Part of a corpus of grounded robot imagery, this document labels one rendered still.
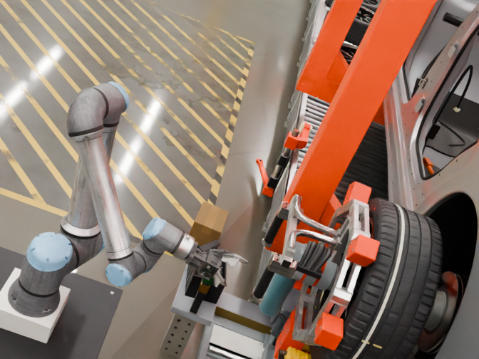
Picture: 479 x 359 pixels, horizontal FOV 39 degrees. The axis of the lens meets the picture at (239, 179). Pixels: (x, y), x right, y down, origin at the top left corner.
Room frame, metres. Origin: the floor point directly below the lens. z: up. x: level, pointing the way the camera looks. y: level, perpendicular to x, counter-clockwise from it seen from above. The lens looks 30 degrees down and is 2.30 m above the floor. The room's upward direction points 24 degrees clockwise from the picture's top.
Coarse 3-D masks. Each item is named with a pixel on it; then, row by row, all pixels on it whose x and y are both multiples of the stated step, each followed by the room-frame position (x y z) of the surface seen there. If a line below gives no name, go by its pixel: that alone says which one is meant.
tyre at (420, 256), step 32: (384, 224) 2.04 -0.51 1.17; (416, 224) 2.11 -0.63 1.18; (384, 256) 1.92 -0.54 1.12; (416, 256) 1.97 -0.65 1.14; (384, 288) 1.85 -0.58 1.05; (416, 288) 1.88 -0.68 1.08; (352, 320) 1.79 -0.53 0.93; (384, 320) 1.81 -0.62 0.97; (416, 320) 1.83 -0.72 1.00; (320, 352) 1.88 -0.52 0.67; (352, 352) 1.79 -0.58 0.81; (384, 352) 1.79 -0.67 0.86
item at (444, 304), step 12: (444, 276) 2.26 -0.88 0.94; (456, 276) 2.18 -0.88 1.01; (444, 288) 2.20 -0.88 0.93; (456, 288) 2.12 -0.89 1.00; (444, 300) 2.13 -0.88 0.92; (456, 300) 2.07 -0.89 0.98; (432, 312) 2.09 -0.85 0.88; (444, 312) 2.09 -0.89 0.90; (456, 312) 2.06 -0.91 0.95; (432, 324) 2.08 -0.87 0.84; (444, 324) 2.04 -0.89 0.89; (420, 336) 2.13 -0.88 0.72; (432, 336) 2.06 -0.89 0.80; (444, 336) 2.00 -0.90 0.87; (420, 348) 2.08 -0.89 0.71; (432, 348) 2.01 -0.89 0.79
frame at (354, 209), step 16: (352, 208) 2.16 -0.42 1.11; (368, 208) 2.18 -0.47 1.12; (352, 224) 2.05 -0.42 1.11; (368, 224) 2.07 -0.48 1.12; (352, 272) 1.91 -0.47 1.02; (304, 288) 2.22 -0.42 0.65; (336, 288) 1.85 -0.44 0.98; (352, 288) 1.86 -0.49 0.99; (304, 304) 2.17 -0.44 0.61; (304, 320) 2.12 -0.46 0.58; (304, 336) 1.86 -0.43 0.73
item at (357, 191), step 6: (354, 186) 2.31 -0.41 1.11; (360, 186) 2.32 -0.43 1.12; (366, 186) 2.33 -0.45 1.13; (348, 192) 2.33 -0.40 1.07; (354, 192) 2.30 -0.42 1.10; (360, 192) 2.30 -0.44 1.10; (366, 192) 2.31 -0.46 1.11; (348, 198) 2.28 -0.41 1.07; (354, 198) 2.28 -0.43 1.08; (360, 198) 2.29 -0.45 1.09; (366, 198) 2.30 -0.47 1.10
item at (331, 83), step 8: (336, 56) 4.50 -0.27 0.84; (336, 64) 4.50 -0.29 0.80; (344, 64) 4.51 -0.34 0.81; (336, 72) 4.50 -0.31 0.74; (344, 72) 4.50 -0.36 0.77; (328, 80) 4.48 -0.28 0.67; (336, 80) 4.50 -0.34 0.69; (328, 88) 4.48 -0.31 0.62; (336, 88) 4.49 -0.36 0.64; (320, 96) 4.48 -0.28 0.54; (328, 96) 4.48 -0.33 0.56; (376, 120) 4.51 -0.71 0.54
